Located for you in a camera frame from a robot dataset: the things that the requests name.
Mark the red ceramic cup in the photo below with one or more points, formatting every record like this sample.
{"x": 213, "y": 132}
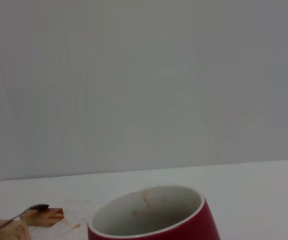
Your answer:
{"x": 204, "y": 225}

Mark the stained wooden block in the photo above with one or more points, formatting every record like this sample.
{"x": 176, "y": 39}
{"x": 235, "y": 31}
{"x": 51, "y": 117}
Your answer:
{"x": 46, "y": 217}

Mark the pale wooden block with feet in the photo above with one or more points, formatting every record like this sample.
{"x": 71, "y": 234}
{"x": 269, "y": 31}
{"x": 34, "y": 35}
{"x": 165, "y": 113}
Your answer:
{"x": 11, "y": 231}

